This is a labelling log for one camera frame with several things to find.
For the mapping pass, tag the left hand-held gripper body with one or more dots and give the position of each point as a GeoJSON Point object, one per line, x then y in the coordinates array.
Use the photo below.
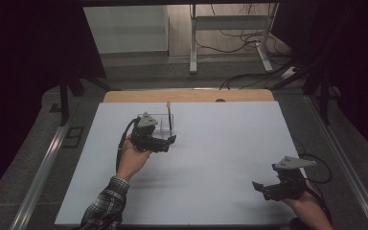
{"type": "Point", "coordinates": [143, 134]}

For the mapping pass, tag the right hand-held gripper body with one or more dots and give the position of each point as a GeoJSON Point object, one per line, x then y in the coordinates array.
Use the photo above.
{"type": "Point", "coordinates": [290, 179]}

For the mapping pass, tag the clear plastic organizer box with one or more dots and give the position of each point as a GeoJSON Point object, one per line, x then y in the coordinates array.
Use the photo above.
{"type": "Point", "coordinates": [164, 124]}

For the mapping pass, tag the person's left hand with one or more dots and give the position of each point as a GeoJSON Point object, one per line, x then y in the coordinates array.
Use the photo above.
{"type": "Point", "coordinates": [132, 161]}

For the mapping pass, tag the person's right hand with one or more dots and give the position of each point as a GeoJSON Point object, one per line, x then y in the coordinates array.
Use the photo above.
{"type": "Point", "coordinates": [310, 211]}

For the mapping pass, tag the wooden table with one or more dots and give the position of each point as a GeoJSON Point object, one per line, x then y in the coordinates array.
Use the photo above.
{"type": "Point", "coordinates": [188, 96]}

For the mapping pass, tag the white table sheet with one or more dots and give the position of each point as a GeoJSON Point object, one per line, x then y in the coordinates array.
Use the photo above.
{"type": "Point", "coordinates": [211, 166]}

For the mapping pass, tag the dark floor socket plate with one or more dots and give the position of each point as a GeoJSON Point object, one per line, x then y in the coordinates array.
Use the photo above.
{"type": "Point", "coordinates": [73, 137]}

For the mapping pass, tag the black stand legs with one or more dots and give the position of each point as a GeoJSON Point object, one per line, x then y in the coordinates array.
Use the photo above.
{"type": "Point", "coordinates": [64, 99]}
{"type": "Point", "coordinates": [324, 96]}

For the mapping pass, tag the white metal stand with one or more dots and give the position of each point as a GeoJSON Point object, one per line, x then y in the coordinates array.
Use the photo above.
{"type": "Point", "coordinates": [193, 41]}

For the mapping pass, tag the white power strip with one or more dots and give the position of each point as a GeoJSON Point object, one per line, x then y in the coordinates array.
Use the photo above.
{"type": "Point", "coordinates": [289, 73]}

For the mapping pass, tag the white panel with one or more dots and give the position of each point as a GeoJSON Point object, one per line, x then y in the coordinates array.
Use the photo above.
{"type": "Point", "coordinates": [124, 28]}

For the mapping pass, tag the black curtain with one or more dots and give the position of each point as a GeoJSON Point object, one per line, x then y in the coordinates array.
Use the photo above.
{"type": "Point", "coordinates": [357, 64]}
{"type": "Point", "coordinates": [28, 64]}

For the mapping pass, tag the aluminium rail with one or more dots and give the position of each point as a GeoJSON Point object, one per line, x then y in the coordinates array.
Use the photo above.
{"type": "Point", "coordinates": [38, 182]}
{"type": "Point", "coordinates": [348, 166]}

